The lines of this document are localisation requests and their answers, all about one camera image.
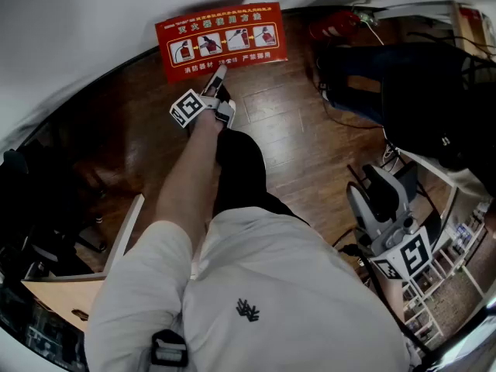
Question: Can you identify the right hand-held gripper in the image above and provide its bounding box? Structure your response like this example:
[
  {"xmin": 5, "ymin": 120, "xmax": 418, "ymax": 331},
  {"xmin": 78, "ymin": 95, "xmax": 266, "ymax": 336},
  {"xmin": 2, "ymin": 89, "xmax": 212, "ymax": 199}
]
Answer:
[{"xmin": 345, "ymin": 164, "xmax": 433, "ymax": 283}]

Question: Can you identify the red fire extinguisher box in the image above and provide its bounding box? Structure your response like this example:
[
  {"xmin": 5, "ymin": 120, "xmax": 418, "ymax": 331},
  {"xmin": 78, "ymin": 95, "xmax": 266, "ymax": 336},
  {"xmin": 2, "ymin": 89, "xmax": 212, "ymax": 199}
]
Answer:
[{"xmin": 154, "ymin": 2, "xmax": 290, "ymax": 85}]

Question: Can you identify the white metal shelf rack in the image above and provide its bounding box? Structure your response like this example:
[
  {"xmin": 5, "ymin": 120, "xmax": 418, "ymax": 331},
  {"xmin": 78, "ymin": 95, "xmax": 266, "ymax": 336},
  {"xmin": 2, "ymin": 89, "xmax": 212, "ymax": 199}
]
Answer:
[{"xmin": 401, "ymin": 191, "xmax": 491, "ymax": 350}]

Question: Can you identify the red fire extinguisher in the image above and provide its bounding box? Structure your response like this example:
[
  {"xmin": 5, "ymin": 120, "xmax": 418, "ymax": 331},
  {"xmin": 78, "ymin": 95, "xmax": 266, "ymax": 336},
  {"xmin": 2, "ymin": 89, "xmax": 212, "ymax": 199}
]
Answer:
[{"xmin": 308, "ymin": 9, "xmax": 364, "ymax": 43}]

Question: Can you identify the light wooden desk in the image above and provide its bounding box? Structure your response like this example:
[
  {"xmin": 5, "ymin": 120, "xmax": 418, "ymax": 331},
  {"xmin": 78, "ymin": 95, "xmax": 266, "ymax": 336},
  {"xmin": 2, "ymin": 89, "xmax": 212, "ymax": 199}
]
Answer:
[{"xmin": 20, "ymin": 193, "xmax": 146, "ymax": 333}]

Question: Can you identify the person's right forearm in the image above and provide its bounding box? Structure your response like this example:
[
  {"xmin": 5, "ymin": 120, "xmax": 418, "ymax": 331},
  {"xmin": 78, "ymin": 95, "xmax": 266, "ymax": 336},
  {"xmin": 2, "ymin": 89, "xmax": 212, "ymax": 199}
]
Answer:
[{"xmin": 381, "ymin": 278, "xmax": 407, "ymax": 327}]

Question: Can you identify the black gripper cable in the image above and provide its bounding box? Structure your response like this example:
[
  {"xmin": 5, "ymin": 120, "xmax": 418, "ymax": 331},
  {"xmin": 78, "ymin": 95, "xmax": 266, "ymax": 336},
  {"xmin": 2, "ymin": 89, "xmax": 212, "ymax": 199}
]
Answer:
[{"xmin": 332, "ymin": 242, "xmax": 431, "ymax": 358}]

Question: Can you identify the black office chair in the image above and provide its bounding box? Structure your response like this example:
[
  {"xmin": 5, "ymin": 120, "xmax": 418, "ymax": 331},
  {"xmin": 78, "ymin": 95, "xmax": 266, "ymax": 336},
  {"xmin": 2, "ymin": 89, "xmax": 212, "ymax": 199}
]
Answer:
[{"xmin": 0, "ymin": 140, "xmax": 109, "ymax": 281}]

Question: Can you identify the person's left forearm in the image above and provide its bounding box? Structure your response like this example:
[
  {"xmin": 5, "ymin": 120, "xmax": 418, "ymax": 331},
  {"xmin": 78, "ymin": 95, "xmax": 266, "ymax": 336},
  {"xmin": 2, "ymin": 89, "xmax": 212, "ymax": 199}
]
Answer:
[{"xmin": 148, "ymin": 109, "xmax": 225, "ymax": 282}]

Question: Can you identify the white cable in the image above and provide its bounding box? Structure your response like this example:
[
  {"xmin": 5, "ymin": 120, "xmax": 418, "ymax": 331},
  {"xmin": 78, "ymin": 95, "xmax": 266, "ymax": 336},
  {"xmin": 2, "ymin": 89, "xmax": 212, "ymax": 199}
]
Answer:
[{"xmin": 360, "ymin": 15, "xmax": 385, "ymax": 47}]

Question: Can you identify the person's white shirt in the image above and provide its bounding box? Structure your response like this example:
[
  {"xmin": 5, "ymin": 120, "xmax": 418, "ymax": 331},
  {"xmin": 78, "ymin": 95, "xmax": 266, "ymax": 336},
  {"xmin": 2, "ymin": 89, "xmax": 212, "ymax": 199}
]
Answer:
[{"xmin": 84, "ymin": 206, "xmax": 412, "ymax": 372}]

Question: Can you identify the black strap buckle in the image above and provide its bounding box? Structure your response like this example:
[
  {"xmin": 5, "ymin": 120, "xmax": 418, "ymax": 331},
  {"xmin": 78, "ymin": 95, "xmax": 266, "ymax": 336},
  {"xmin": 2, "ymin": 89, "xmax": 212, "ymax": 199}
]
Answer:
[{"xmin": 150, "ymin": 329, "xmax": 190, "ymax": 367}]

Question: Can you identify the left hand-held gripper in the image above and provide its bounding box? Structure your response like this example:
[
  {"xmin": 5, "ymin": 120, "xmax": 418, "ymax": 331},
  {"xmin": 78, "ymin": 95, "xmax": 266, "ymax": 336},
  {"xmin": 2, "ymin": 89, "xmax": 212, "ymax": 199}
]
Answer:
[{"xmin": 169, "ymin": 64, "xmax": 238, "ymax": 130}]

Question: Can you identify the person's black trouser leg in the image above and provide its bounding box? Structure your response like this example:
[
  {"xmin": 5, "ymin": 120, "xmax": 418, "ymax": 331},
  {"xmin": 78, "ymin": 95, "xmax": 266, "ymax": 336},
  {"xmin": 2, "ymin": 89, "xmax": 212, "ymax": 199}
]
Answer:
[{"xmin": 214, "ymin": 127, "xmax": 311, "ymax": 229}]

